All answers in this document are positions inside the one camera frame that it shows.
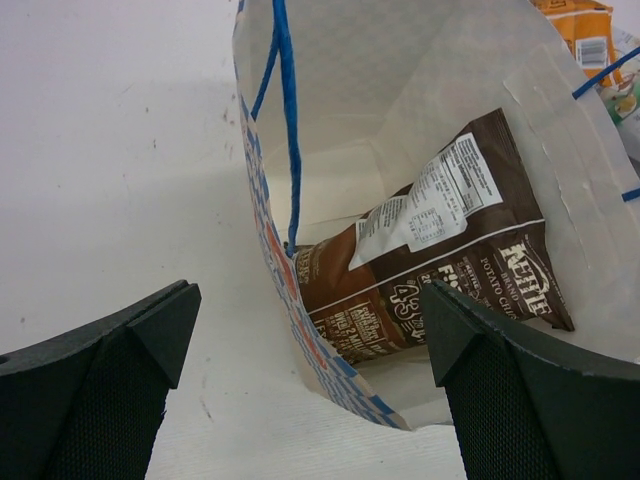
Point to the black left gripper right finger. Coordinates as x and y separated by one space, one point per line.
524 404

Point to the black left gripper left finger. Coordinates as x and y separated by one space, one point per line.
88 404

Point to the blue checkered paper bag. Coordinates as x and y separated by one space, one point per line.
343 102

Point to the green Chuba snack bag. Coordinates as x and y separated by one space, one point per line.
622 103

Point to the orange chips bag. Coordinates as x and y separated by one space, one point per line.
586 28

